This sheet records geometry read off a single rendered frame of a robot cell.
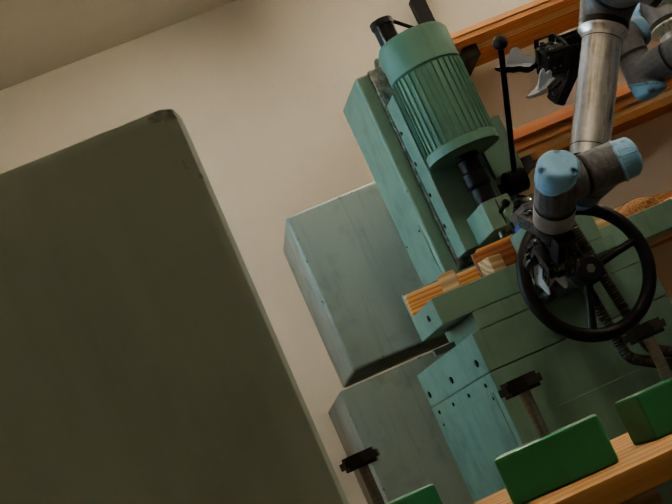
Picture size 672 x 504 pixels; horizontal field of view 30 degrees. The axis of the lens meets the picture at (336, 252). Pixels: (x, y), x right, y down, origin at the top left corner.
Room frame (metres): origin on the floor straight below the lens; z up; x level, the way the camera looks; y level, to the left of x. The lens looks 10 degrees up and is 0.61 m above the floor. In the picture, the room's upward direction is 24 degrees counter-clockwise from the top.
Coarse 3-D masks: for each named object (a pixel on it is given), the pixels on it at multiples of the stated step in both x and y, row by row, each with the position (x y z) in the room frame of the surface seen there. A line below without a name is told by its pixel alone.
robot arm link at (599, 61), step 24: (600, 24) 2.30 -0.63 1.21; (624, 24) 2.31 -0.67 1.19; (600, 48) 2.30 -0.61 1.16; (600, 72) 2.29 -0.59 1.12; (576, 96) 2.31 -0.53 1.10; (600, 96) 2.29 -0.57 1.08; (576, 120) 2.30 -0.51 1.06; (600, 120) 2.28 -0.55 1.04; (576, 144) 2.29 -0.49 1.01; (600, 144) 2.28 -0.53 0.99
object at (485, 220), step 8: (488, 200) 2.80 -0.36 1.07; (496, 200) 2.80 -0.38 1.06; (480, 208) 2.81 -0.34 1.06; (488, 208) 2.79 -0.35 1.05; (496, 208) 2.80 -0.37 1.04; (512, 208) 2.80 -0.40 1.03; (472, 216) 2.88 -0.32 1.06; (480, 216) 2.83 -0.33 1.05; (488, 216) 2.79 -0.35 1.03; (496, 216) 2.79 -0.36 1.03; (504, 216) 2.80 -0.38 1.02; (472, 224) 2.90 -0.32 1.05; (480, 224) 2.85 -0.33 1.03; (488, 224) 2.80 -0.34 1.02; (496, 224) 2.79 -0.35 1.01; (504, 224) 2.80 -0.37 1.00; (472, 232) 2.92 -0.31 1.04; (480, 232) 2.87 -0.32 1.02; (488, 232) 2.82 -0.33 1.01; (496, 232) 2.83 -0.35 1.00; (504, 232) 2.84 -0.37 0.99; (480, 240) 2.90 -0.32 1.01; (488, 240) 2.90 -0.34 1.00
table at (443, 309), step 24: (648, 216) 2.75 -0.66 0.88; (600, 240) 2.61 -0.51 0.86; (624, 240) 2.73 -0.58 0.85; (648, 240) 2.82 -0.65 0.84; (456, 288) 2.64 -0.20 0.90; (480, 288) 2.65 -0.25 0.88; (504, 288) 2.66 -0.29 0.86; (432, 312) 2.66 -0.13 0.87; (456, 312) 2.63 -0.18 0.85; (432, 336) 2.79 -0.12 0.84
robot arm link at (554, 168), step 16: (544, 160) 2.12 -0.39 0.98; (560, 160) 2.12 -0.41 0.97; (576, 160) 2.12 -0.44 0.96; (544, 176) 2.11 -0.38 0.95; (560, 176) 2.10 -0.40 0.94; (576, 176) 2.12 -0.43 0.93; (544, 192) 2.14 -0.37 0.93; (560, 192) 2.12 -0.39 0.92; (576, 192) 2.14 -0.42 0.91; (544, 208) 2.17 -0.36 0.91; (560, 208) 2.16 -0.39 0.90
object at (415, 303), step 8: (472, 272) 2.81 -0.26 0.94; (464, 280) 2.81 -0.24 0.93; (472, 280) 2.81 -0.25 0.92; (432, 288) 2.79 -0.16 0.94; (440, 288) 2.79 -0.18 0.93; (416, 296) 2.78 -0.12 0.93; (424, 296) 2.78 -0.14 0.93; (432, 296) 2.79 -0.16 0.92; (408, 304) 2.78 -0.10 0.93; (416, 304) 2.78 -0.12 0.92; (424, 304) 2.78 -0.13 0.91; (416, 312) 2.78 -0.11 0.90
